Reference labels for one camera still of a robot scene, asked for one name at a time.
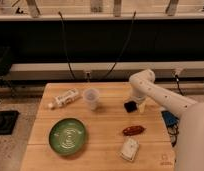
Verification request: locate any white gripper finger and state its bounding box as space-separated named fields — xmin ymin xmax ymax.
xmin=138 ymin=102 xmax=146 ymax=113

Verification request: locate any black eraser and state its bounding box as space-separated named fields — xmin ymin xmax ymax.
xmin=124 ymin=101 xmax=137 ymax=113

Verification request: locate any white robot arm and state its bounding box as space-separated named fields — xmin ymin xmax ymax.
xmin=129 ymin=69 xmax=204 ymax=171

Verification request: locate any translucent plastic cup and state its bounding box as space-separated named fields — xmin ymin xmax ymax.
xmin=82 ymin=88 xmax=99 ymax=110

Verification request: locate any green ceramic plate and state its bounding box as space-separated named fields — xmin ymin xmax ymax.
xmin=49 ymin=118 xmax=87 ymax=156

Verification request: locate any red-brown snack packet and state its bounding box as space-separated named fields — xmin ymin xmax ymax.
xmin=123 ymin=126 xmax=145 ymax=136

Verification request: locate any blue connector box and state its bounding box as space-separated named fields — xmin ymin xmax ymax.
xmin=162 ymin=111 xmax=178 ymax=127

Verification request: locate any black floor mat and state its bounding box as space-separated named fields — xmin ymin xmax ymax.
xmin=0 ymin=110 xmax=19 ymax=135

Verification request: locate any dark chair at left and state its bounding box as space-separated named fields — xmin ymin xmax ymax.
xmin=0 ymin=46 xmax=16 ymax=97

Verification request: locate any black floor cable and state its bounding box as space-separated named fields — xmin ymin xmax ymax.
xmin=167 ymin=123 xmax=180 ymax=148

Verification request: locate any white wall outlet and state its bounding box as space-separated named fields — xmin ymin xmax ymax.
xmin=84 ymin=71 xmax=91 ymax=80

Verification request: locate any right black hanging cable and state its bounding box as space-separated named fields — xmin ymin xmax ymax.
xmin=99 ymin=10 xmax=137 ymax=82

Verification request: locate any black hanging cable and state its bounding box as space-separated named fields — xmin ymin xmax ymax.
xmin=57 ymin=11 xmax=77 ymax=81
xmin=99 ymin=10 xmax=137 ymax=82

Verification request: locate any left black hanging cable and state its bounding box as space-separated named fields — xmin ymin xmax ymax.
xmin=57 ymin=11 xmax=77 ymax=81

